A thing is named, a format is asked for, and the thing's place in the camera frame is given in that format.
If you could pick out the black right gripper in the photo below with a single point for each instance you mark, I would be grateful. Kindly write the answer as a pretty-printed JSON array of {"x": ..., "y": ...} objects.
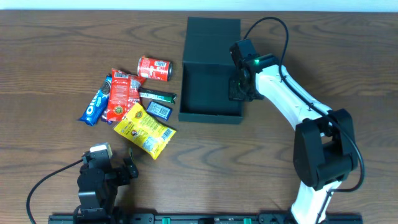
[{"x": 236, "y": 88}]

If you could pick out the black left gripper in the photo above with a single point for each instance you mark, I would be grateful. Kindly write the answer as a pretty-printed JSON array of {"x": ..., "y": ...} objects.
[{"x": 125, "y": 172}]

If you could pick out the black gift box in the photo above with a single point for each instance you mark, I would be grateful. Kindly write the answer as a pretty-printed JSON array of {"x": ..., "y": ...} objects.
[{"x": 207, "y": 67}]

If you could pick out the yellow snack bag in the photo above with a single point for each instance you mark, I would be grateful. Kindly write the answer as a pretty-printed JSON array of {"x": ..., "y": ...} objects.
[{"x": 144, "y": 131}]

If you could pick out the red soda can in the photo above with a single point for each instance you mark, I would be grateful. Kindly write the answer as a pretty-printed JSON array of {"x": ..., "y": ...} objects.
[{"x": 154, "y": 69}]

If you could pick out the red chip bag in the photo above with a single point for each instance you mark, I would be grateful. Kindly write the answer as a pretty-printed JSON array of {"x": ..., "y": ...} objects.
[{"x": 124, "y": 94}]

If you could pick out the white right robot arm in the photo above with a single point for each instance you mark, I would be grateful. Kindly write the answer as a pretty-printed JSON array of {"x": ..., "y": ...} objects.
[{"x": 324, "y": 152}]

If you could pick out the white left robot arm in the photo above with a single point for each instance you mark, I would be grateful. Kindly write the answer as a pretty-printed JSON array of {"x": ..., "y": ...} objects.
[{"x": 98, "y": 184}]

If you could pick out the blue Oreo cookie pack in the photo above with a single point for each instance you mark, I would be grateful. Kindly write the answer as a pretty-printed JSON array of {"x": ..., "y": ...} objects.
[{"x": 98, "y": 104}]

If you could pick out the small blue snack packet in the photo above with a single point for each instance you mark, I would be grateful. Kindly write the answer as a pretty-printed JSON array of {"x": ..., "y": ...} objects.
[{"x": 159, "y": 110}]

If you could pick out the green candy bar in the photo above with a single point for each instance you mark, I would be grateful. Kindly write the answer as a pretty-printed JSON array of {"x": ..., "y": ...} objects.
[{"x": 157, "y": 95}]

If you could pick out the black mounting rail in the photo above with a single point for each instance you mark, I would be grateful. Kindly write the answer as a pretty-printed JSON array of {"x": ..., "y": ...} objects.
[{"x": 148, "y": 218}]

